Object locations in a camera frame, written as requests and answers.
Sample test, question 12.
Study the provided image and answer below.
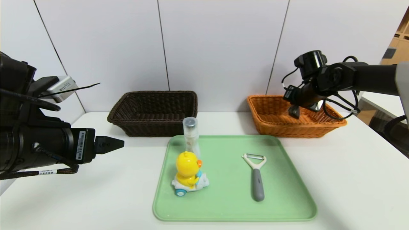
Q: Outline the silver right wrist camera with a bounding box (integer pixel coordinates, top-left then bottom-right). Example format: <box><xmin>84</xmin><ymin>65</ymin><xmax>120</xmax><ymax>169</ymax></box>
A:
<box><xmin>307</xmin><ymin>100</ymin><xmax>324</xmax><ymax>113</ymax></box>

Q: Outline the thin black cable tie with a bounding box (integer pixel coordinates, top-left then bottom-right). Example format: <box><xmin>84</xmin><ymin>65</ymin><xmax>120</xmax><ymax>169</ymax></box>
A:
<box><xmin>42</xmin><ymin>83</ymin><xmax>101</xmax><ymax>98</ymax></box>

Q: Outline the frosted clear plastic bottle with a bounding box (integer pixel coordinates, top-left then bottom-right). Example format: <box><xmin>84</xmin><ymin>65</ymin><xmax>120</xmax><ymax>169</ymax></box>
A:
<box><xmin>183</xmin><ymin>117</ymin><xmax>201</xmax><ymax>158</ymax></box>

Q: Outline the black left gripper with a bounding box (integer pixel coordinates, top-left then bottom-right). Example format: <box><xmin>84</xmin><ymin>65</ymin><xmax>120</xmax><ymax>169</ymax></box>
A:
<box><xmin>19</xmin><ymin>126</ymin><xmax>125</xmax><ymax>168</ymax></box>

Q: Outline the green plastic tray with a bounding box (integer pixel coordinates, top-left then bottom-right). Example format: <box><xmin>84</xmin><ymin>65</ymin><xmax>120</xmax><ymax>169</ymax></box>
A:
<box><xmin>153</xmin><ymin>135</ymin><xmax>317</xmax><ymax>221</ymax></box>

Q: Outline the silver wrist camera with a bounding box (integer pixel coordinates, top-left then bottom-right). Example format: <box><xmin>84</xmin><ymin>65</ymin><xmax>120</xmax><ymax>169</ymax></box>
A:
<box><xmin>38</xmin><ymin>76</ymin><xmax>79</xmax><ymax>103</ymax></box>
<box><xmin>307</xmin><ymin>100</ymin><xmax>324</xmax><ymax>113</ymax></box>

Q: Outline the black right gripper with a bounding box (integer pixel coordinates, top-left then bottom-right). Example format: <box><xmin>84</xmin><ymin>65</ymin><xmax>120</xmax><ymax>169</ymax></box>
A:
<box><xmin>283</xmin><ymin>81</ymin><xmax>319</xmax><ymax>119</ymax></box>

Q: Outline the small black box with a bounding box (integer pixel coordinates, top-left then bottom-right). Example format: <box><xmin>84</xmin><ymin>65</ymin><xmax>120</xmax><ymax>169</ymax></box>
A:
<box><xmin>382</xmin><ymin>47</ymin><xmax>397</xmax><ymax>60</ymax></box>

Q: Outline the wooden shelf unit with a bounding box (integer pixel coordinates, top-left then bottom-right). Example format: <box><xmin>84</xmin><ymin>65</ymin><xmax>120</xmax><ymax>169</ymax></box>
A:
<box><xmin>380</xmin><ymin>6</ymin><xmax>409</xmax><ymax>66</ymax></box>

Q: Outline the orange wicker basket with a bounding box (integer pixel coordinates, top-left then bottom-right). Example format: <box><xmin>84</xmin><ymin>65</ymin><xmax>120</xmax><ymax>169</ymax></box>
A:
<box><xmin>247</xmin><ymin>95</ymin><xmax>347</xmax><ymax>138</ymax></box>

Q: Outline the white peeler grey handle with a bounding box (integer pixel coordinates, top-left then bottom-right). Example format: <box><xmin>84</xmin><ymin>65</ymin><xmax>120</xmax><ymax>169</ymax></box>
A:
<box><xmin>242</xmin><ymin>153</ymin><xmax>267</xmax><ymax>202</ymax></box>

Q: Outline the dark brown wicker basket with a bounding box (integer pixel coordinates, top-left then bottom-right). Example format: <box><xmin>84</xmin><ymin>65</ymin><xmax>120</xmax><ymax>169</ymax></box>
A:
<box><xmin>107</xmin><ymin>91</ymin><xmax>198</xmax><ymax>137</ymax></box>

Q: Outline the yellow duck toy car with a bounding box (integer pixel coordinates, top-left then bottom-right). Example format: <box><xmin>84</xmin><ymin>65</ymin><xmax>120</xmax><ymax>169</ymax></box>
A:
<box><xmin>172</xmin><ymin>151</ymin><xmax>210</xmax><ymax>196</ymax></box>

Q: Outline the white side table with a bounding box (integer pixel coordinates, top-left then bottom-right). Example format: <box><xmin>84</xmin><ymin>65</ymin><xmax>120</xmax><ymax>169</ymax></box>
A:
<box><xmin>358</xmin><ymin>91</ymin><xmax>408</xmax><ymax>125</ymax></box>

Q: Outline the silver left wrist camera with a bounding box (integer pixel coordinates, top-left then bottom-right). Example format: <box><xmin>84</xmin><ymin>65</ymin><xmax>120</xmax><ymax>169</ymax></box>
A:
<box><xmin>38</xmin><ymin>76</ymin><xmax>79</xmax><ymax>103</ymax></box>

